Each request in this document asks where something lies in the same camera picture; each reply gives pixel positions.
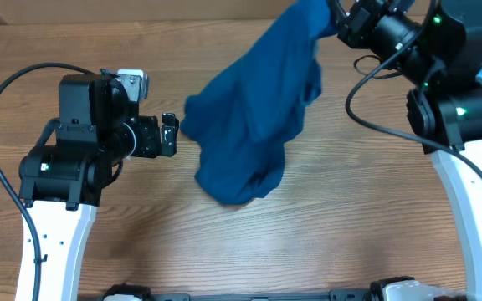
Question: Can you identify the dark blue polo shirt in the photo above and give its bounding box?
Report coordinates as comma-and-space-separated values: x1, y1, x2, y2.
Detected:
181, 0, 336, 206

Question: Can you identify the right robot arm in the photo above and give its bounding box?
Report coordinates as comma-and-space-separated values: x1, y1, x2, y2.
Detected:
328, 0, 482, 301

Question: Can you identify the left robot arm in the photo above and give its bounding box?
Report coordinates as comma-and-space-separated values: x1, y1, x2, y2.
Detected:
18, 69, 179, 300

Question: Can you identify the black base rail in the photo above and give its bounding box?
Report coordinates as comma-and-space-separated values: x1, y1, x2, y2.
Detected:
77, 275, 468, 301

